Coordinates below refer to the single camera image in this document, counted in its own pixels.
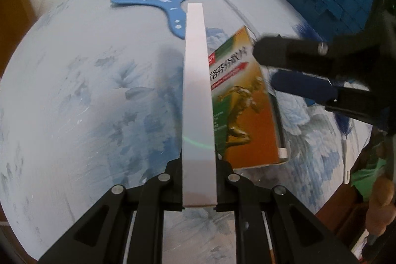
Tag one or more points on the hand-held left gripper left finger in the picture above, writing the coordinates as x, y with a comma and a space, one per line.
173, 186

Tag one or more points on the person's green clothing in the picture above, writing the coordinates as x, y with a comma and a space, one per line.
365, 180

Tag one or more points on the person's right hand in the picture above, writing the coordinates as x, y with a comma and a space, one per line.
379, 208

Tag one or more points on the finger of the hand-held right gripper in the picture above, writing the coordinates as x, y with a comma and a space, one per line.
294, 55
303, 84

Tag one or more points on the floral blue tablecloth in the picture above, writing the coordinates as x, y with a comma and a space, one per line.
92, 97

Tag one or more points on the wooden wall column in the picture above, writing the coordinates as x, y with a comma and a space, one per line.
15, 4

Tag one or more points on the blue boomerang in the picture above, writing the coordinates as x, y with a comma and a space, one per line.
170, 4

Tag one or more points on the orange green medicine box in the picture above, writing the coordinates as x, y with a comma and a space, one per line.
244, 115

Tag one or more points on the blue feather duster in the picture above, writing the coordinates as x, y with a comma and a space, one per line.
311, 32

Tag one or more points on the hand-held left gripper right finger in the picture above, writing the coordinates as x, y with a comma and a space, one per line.
224, 182

